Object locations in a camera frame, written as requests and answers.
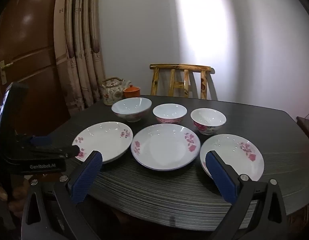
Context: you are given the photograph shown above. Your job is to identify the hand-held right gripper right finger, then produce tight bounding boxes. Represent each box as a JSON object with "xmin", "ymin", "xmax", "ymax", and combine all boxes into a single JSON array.
[{"xmin": 205, "ymin": 150, "xmax": 287, "ymax": 240}]

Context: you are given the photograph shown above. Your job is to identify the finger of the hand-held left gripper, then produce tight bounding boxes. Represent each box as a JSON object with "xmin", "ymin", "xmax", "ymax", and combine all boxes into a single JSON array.
[
  {"xmin": 16, "ymin": 134, "xmax": 53, "ymax": 147},
  {"xmin": 30, "ymin": 144, "xmax": 80, "ymax": 159}
]

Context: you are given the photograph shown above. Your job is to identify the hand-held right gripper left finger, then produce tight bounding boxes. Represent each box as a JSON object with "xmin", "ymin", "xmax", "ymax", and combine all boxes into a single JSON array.
[{"xmin": 21, "ymin": 150, "xmax": 104, "ymax": 240}]

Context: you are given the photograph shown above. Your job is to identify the white pink flower plate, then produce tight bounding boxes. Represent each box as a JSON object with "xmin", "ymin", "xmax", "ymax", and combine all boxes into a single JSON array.
[
  {"xmin": 200, "ymin": 134, "xmax": 265, "ymax": 182},
  {"xmin": 72, "ymin": 121, "xmax": 134, "ymax": 165}
]

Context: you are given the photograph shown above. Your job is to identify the white bowl pink flowers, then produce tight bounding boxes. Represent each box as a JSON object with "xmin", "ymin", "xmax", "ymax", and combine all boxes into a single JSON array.
[{"xmin": 190, "ymin": 108, "xmax": 226, "ymax": 136}]

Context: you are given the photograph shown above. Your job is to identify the white plate blue rim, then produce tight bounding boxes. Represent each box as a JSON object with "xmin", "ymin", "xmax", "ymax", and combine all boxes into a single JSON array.
[{"xmin": 132, "ymin": 124, "xmax": 200, "ymax": 172}]

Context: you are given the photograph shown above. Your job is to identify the white bowl pink outside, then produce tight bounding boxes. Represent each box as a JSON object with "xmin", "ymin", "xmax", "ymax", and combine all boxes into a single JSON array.
[{"xmin": 153, "ymin": 104, "xmax": 187, "ymax": 125}]

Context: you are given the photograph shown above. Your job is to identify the floral ceramic teapot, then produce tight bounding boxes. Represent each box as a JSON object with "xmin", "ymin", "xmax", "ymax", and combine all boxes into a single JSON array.
[{"xmin": 99, "ymin": 77, "xmax": 132, "ymax": 106}]

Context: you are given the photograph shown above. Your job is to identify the orange lidded cup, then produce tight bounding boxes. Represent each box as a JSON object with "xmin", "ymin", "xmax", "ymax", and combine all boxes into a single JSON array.
[{"xmin": 123, "ymin": 85, "xmax": 141, "ymax": 99}]

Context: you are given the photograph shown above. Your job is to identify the beige patterned curtain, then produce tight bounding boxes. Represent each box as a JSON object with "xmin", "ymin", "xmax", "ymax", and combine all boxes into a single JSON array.
[{"xmin": 53, "ymin": 0, "xmax": 106, "ymax": 115}]

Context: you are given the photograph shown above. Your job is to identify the brown wooden door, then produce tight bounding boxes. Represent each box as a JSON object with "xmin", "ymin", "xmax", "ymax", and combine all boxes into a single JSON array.
[{"xmin": 0, "ymin": 0, "xmax": 71, "ymax": 140}]

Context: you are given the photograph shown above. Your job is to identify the wooden chair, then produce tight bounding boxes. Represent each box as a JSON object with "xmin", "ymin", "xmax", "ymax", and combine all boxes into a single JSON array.
[{"xmin": 150, "ymin": 64, "xmax": 215, "ymax": 100}]

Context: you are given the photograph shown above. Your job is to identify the brass door handle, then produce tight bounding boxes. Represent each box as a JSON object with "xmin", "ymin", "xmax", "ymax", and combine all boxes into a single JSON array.
[{"xmin": 0, "ymin": 60, "xmax": 14, "ymax": 85}]

